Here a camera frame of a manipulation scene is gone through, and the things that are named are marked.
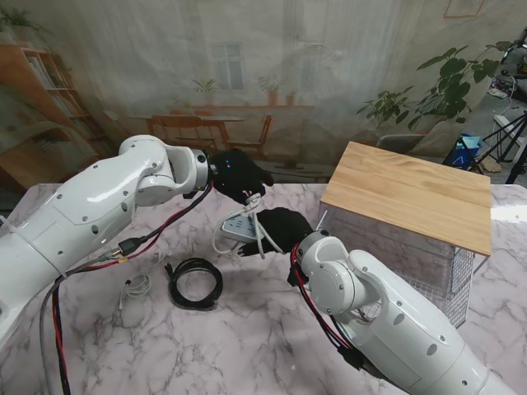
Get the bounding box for blue bag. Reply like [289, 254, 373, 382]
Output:
[446, 133, 483, 170]

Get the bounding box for left arm red black cables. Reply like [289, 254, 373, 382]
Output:
[39, 180, 215, 395]

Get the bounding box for black cable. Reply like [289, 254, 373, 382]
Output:
[164, 258, 224, 309]

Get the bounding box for white power strip with cord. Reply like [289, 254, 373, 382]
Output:
[212, 192, 289, 259]

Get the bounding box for white wire mesh drawer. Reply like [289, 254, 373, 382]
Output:
[316, 209, 454, 328]

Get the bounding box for printed scenery backdrop cloth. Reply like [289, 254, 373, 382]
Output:
[0, 0, 514, 184]

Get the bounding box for wire cabinet with wooden top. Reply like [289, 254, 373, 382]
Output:
[319, 141, 493, 329]

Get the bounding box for arm red black cables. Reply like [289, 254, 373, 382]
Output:
[290, 242, 380, 375]
[39, 180, 215, 395]

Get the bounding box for right arm red black cables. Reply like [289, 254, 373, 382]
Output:
[290, 242, 380, 375]

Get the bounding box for white box on floor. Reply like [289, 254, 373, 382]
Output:
[493, 114, 527, 145]

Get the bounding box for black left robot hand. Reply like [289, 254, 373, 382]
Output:
[208, 150, 275, 205]

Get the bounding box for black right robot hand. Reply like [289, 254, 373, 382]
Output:
[238, 207, 314, 258]

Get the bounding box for white wired earphones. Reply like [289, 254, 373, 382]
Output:
[118, 250, 173, 309]

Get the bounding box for black tripod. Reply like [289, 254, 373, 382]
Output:
[473, 109, 527, 184]

